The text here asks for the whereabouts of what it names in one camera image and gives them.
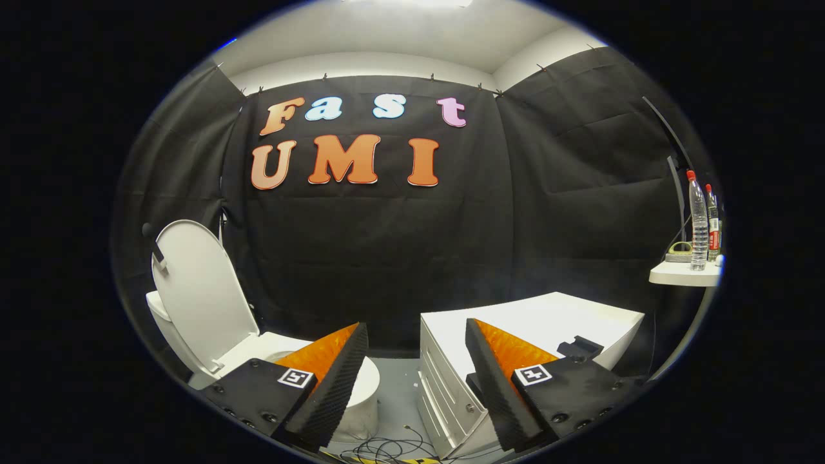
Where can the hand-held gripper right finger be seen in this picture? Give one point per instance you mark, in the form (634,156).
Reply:
(493,393)

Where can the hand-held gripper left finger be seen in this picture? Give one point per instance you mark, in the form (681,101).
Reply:
(335,393)

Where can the white toilet lid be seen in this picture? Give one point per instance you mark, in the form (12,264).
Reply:
(200,290)

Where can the white toilet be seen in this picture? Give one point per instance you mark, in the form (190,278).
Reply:
(254,348)

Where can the white drawer cabinet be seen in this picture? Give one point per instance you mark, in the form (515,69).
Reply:
(548,316)

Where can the small black block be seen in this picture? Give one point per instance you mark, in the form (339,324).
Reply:
(580,348)

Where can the black backdrop cloth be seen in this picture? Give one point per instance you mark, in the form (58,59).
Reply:
(387,258)

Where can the white pipe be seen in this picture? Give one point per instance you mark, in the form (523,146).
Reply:
(223,222)

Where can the white shelf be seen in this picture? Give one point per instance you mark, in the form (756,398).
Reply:
(683,276)

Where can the clear water bottle red cap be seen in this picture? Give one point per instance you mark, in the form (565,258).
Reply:
(698,225)

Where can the red label bottle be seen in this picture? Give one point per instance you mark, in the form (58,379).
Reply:
(713,225)

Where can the black curved rod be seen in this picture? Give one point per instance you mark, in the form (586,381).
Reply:
(675,183)
(670,133)

